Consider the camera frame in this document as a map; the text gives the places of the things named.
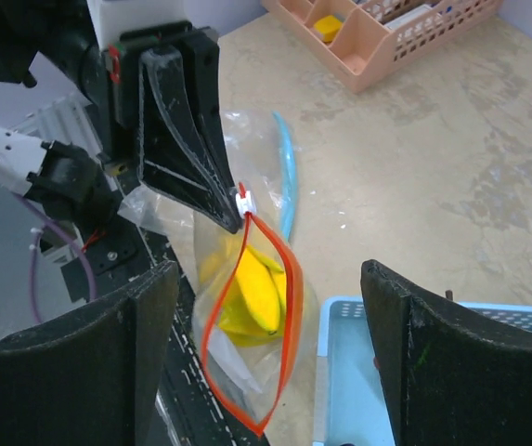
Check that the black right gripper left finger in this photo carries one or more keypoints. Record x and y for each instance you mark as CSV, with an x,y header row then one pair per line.
x,y
89,376

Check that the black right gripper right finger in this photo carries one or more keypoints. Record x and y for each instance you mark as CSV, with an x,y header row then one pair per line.
x,y
450,375

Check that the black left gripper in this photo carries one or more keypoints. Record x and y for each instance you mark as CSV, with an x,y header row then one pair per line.
x,y
163,111

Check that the clear blue-zipper bag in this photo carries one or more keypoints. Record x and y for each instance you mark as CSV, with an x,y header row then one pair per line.
x,y
261,154

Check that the light blue plastic basket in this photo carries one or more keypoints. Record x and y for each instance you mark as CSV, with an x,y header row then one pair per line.
x,y
349,403

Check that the yellow banana bunch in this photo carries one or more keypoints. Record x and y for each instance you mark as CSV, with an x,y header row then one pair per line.
x,y
254,309

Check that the clear orange-zipper bag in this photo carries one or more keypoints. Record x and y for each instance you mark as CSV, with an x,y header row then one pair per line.
x,y
249,382

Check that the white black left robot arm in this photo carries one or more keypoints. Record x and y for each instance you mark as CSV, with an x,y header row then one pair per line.
x,y
65,179

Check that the yellow grey eraser block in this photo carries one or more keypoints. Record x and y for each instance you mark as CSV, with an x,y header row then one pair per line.
x,y
326,28

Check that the peach desk organizer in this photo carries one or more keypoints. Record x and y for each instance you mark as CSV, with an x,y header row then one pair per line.
x,y
379,37

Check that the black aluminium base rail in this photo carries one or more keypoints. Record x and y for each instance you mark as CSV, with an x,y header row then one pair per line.
x,y
186,412

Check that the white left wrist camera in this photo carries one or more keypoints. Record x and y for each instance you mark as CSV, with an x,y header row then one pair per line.
x,y
113,18

